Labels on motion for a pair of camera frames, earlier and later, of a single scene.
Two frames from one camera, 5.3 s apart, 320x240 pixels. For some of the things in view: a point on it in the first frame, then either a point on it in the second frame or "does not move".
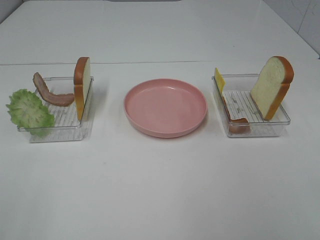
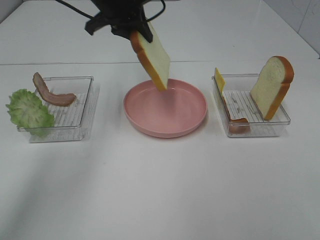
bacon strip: x=240 y=126 does not move
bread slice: x=82 y=69 to x=154 y=57
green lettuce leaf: x=27 y=111 does not move
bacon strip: x=61 y=99 does not move
